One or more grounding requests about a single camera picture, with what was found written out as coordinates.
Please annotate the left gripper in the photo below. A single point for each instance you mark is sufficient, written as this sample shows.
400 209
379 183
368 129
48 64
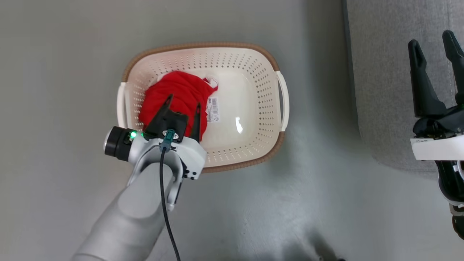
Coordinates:
175 125

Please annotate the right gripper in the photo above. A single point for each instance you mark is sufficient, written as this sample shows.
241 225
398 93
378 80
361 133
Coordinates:
438 145

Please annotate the red jersey with print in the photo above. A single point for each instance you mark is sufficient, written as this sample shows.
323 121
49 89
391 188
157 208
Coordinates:
177 90

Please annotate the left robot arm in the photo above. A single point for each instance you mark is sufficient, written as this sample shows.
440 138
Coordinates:
134 210

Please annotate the cream perforated laundry basket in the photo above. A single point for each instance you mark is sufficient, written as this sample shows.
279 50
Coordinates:
235 90

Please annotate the barcode label sticker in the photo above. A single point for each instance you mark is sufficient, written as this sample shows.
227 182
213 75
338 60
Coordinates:
213 109

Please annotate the grey fabric sofa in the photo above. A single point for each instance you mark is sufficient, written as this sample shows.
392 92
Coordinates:
384 72

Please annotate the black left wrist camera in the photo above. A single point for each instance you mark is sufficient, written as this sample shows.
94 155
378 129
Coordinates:
117 143

